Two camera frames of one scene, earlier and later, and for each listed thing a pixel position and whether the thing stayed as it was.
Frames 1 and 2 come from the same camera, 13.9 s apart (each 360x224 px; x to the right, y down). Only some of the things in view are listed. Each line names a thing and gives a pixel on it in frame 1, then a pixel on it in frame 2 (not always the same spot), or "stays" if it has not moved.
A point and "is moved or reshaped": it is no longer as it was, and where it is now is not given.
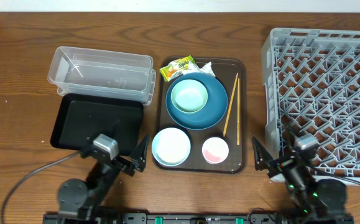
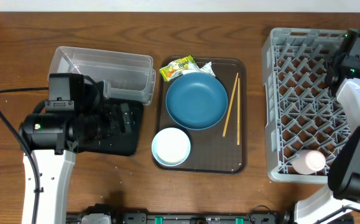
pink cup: [215, 150] is moved or reshaped
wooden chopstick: [230, 106] stays
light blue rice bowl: [170, 147] stays
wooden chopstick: [238, 121] stays
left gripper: [138, 163] → [112, 114]
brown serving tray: [232, 129] stays
